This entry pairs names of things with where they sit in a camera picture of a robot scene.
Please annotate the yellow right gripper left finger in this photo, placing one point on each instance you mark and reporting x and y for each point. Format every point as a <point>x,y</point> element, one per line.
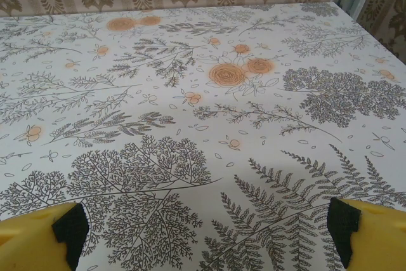
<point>28,242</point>

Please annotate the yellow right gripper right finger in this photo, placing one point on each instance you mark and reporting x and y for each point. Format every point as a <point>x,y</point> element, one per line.
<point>380,239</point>

